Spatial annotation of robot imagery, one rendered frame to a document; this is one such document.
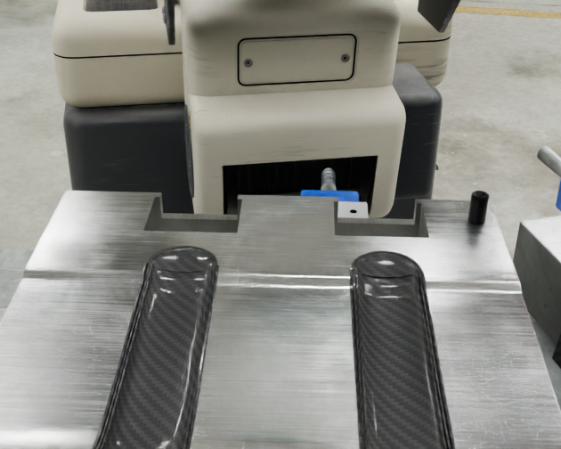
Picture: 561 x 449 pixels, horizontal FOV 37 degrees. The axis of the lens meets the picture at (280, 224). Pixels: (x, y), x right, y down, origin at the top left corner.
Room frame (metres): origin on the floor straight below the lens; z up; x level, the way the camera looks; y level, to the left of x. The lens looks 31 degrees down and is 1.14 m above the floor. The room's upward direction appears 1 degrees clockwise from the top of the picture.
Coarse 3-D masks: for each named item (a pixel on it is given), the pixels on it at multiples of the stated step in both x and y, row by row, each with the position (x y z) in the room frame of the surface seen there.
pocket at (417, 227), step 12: (336, 204) 0.44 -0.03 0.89; (420, 204) 0.44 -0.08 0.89; (336, 216) 0.44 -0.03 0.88; (420, 216) 0.44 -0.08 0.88; (336, 228) 0.44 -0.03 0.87; (348, 228) 0.44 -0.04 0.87; (360, 228) 0.44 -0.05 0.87; (372, 228) 0.44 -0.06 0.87; (384, 228) 0.44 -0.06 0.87; (396, 228) 0.44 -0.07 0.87; (408, 228) 0.44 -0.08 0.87; (420, 228) 0.43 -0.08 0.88
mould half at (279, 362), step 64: (64, 192) 0.45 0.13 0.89; (128, 192) 0.45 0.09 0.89; (64, 256) 0.38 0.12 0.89; (128, 256) 0.38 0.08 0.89; (256, 256) 0.38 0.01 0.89; (320, 256) 0.38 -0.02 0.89; (448, 256) 0.38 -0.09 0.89; (64, 320) 0.33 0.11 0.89; (128, 320) 0.33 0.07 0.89; (256, 320) 0.33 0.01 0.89; (320, 320) 0.33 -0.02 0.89; (448, 320) 0.33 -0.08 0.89; (512, 320) 0.33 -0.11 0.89; (0, 384) 0.28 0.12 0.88; (64, 384) 0.28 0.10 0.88; (256, 384) 0.28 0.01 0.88; (320, 384) 0.28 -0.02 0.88; (448, 384) 0.28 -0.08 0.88; (512, 384) 0.28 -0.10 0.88; (0, 448) 0.24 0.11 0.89; (64, 448) 0.24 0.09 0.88; (192, 448) 0.24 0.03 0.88; (256, 448) 0.24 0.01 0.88; (320, 448) 0.25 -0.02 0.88; (512, 448) 0.25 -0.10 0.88
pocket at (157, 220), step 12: (156, 204) 0.44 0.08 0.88; (240, 204) 0.44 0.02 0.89; (156, 216) 0.44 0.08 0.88; (168, 216) 0.44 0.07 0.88; (180, 216) 0.44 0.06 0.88; (192, 216) 0.44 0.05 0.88; (204, 216) 0.44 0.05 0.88; (216, 216) 0.44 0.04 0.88; (228, 216) 0.44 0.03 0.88; (144, 228) 0.41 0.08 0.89; (156, 228) 0.44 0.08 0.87; (168, 228) 0.44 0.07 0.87; (180, 228) 0.44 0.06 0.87; (192, 228) 0.44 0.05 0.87; (204, 228) 0.44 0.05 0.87; (216, 228) 0.44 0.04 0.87; (228, 228) 0.44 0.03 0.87
